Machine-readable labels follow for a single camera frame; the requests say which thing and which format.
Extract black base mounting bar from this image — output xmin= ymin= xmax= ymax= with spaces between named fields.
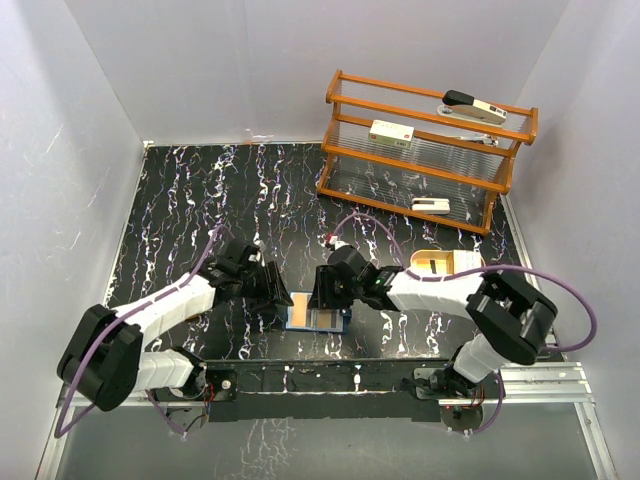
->
xmin=149 ymin=357 xmax=506 ymax=424

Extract black beige stapler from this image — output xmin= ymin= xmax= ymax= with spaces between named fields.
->
xmin=437 ymin=90 xmax=507 ymax=125

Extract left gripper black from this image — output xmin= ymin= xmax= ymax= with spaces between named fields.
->
xmin=236 ymin=261 xmax=292 ymax=313

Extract white staples box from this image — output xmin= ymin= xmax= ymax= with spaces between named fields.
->
xmin=368 ymin=119 xmax=415 ymax=149

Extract orange wooden shelf rack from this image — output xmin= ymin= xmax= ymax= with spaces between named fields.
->
xmin=317 ymin=71 xmax=539 ymax=235

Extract white cards in tray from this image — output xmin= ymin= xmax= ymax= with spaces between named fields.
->
xmin=452 ymin=250 xmax=483 ymax=273

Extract blue card holder wallet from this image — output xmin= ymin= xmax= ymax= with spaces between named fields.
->
xmin=284 ymin=292 xmax=352 ymax=334

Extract yellow black striped card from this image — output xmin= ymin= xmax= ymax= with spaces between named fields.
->
xmin=311 ymin=310 xmax=344 ymax=331

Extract beige plastic tray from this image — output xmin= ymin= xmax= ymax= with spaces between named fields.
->
xmin=410 ymin=249 xmax=457 ymax=276

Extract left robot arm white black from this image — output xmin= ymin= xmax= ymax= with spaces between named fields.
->
xmin=57 ymin=238 xmax=293 ymax=412

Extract gold card grey stripe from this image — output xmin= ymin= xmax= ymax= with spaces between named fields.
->
xmin=288 ymin=292 xmax=309 ymax=329

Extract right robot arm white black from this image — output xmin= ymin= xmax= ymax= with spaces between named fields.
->
xmin=307 ymin=244 xmax=558 ymax=397

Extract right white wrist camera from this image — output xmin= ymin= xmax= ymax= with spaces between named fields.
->
xmin=325 ymin=234 xmax=351 ymax=252

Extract small white stapler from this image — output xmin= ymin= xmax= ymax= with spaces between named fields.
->
xmin=411 ymin=197 xmax=450 ymax=215

